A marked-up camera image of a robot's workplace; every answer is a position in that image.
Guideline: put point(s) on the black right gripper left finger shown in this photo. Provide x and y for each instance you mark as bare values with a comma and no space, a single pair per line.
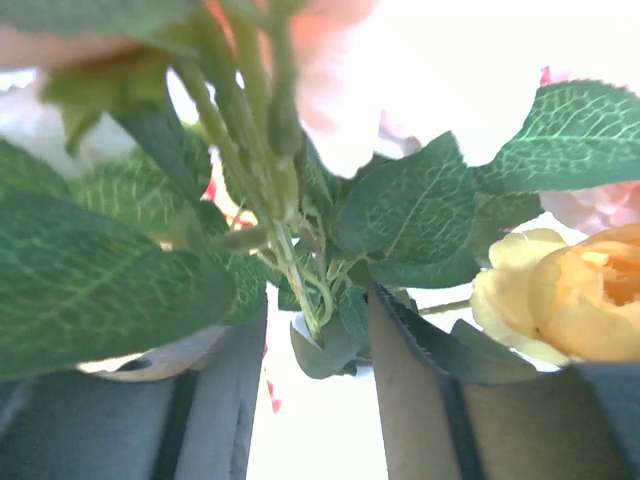
194,425

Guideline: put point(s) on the peach pink rose stem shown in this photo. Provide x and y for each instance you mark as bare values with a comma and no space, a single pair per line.
152,189

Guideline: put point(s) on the yellow rose stem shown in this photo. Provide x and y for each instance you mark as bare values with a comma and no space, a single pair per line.
561,303

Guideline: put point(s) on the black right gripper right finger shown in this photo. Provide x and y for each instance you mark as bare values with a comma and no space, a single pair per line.
465,408

